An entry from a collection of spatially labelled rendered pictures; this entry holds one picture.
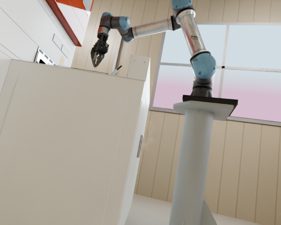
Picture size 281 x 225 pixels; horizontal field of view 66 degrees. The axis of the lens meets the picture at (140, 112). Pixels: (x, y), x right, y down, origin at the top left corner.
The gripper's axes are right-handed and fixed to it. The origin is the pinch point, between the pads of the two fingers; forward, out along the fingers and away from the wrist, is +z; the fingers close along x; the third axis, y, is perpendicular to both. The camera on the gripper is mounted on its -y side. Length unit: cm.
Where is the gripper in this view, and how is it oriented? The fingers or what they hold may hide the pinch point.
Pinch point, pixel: (94, 65)
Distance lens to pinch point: 142.3
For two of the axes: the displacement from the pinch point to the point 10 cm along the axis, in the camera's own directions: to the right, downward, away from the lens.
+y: 5.7, -0.5, -8.2
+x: 8.0, 2.5, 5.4
